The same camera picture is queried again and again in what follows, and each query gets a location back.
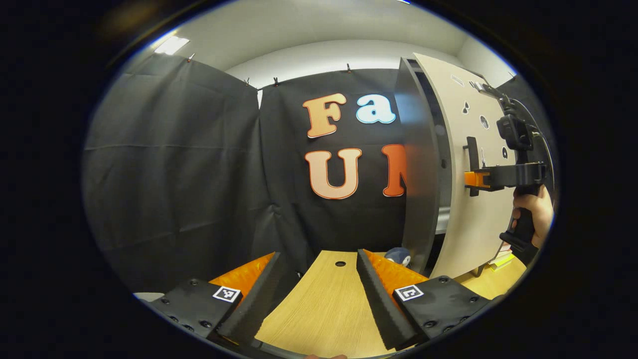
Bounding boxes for black backdrop cloth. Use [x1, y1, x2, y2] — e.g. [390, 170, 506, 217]
[82, 52, 556, 297]

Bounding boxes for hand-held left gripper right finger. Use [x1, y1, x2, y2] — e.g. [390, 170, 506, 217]
[356, 249, 499, 351]

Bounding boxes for black door handle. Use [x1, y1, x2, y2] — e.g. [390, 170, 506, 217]
[464, 136, 481, 197]

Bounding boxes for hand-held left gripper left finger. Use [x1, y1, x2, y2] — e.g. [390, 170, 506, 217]
[150, 252, 282, 351]

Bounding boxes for beige cabinet door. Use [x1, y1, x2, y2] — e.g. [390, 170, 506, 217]
[414, 52, 524, 280]

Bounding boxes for penguin plush toy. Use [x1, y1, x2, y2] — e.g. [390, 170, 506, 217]
[385, 247, 412, 268]

